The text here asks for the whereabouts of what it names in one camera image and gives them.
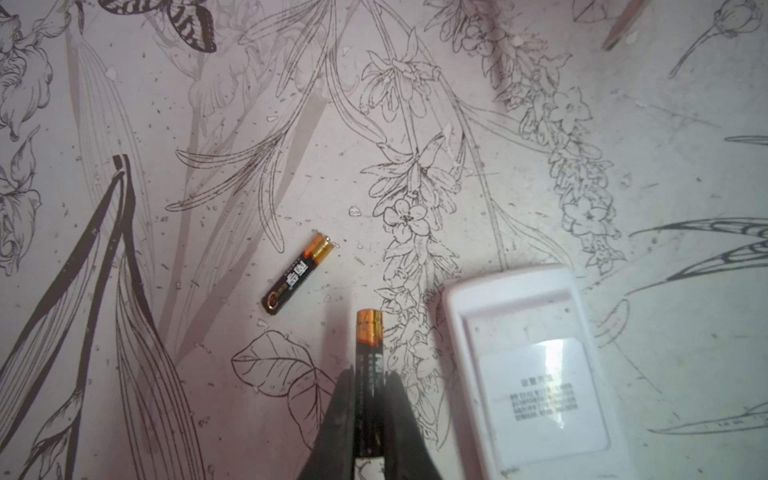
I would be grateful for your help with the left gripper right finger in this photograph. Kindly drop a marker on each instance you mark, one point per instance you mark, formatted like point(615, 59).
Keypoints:
point(405, 453)

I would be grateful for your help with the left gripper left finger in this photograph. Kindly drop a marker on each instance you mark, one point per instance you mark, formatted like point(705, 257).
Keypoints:
point(332, 455)

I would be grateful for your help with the black gold AAA battery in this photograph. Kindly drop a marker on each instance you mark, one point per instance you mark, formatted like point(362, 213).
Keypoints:
point(296, 274)
point(369, 384)

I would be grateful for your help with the white AC remote control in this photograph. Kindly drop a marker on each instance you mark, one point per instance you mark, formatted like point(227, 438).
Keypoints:
point(537, 397)

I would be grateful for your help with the clear handle screwdriver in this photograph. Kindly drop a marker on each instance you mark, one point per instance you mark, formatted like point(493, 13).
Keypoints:
point(625, 20)

